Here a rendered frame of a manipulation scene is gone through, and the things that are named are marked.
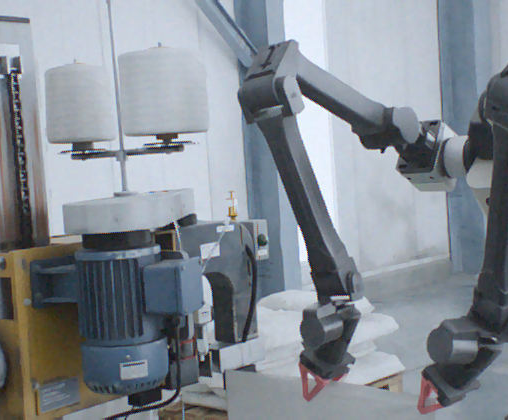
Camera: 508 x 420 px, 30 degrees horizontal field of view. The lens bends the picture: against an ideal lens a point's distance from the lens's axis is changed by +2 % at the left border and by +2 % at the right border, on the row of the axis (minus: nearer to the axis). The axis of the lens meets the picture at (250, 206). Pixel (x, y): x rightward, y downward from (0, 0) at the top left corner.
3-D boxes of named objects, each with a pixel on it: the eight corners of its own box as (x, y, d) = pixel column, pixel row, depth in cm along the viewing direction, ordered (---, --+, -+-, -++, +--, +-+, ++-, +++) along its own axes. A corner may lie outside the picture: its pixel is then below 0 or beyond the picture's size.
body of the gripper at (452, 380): (417, 374, 159) (442, 346, 155) (450, 361, 167) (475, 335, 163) (443, 405, 156) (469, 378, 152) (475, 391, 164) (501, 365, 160)
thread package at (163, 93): (229, 135, 176) (222, 43, 175) (163, 138, 164) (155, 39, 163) (170, 140, 188) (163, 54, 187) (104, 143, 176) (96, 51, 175)
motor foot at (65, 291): (118, 300, 170) (114, 253, 170) (64, 312, 162) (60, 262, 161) (86, 298, 177) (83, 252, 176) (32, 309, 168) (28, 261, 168)
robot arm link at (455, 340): (533, 316, 151) (495, 287, 157) (483, 313, 144) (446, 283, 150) (501, 378, 155) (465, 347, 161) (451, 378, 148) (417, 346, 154)
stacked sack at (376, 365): (410, 376, 550) (408, 350, 550) (340, 403, 502) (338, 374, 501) (351, 368, 580) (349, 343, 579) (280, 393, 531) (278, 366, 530)
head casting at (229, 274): (261, 337, 211) (252, 207, 210) (182, 360, 193) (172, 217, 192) (172, 327, 232) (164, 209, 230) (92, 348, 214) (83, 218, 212)
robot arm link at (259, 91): (286, 22, 161) (243, 35, 168) (277, 95, 158) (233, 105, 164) (421, 113, 193) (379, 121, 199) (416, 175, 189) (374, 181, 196)
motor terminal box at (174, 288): (207, 319, 167) (203, 255, 166) (186, 331, 157) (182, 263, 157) (165, 320, 169) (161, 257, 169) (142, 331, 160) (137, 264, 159)
